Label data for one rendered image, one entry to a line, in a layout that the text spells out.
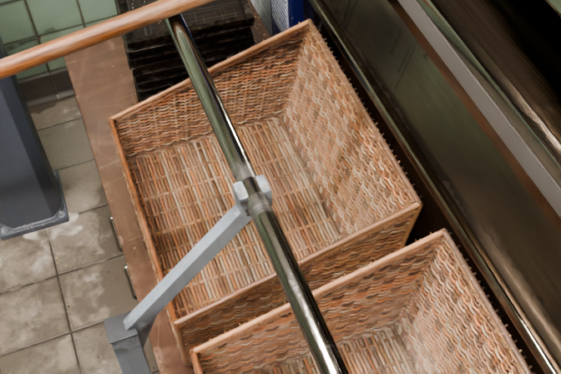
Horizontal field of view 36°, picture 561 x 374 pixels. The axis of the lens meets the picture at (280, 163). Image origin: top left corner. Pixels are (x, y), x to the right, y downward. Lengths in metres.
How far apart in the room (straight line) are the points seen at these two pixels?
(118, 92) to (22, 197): 0.57
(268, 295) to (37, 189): 1.17
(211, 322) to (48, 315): 1.00
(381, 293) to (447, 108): 0.37
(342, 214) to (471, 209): 0.47
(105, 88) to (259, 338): 0.89
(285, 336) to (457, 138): 0.47
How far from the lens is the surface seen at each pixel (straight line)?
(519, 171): 1.24
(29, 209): 2.64
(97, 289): 2.52
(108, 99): 2.16
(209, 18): 1.94
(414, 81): 1.50
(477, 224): 1.38
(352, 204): 1.76
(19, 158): 2.48
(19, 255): 2.66
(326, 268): 1.56
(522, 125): 0.87
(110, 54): 2.28
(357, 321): 1.63
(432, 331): 1.58
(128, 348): 1.32
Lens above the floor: 2.05
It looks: 49 degrees down
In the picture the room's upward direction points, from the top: 4 degrees counter-clockwise
